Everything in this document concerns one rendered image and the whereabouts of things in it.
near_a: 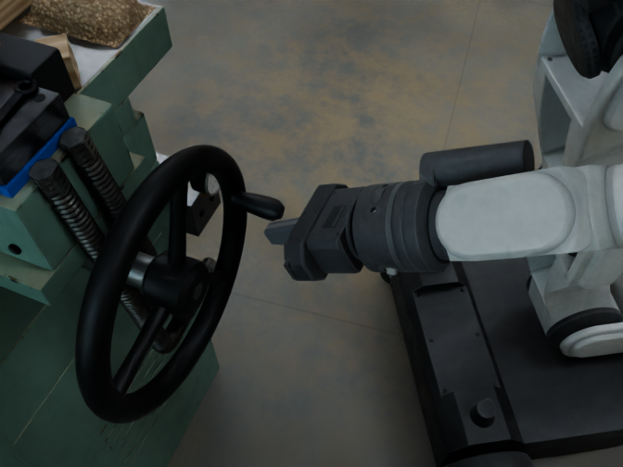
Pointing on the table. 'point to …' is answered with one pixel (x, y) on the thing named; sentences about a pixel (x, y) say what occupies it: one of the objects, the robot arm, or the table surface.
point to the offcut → (64, 56)
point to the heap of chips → (89, 18)
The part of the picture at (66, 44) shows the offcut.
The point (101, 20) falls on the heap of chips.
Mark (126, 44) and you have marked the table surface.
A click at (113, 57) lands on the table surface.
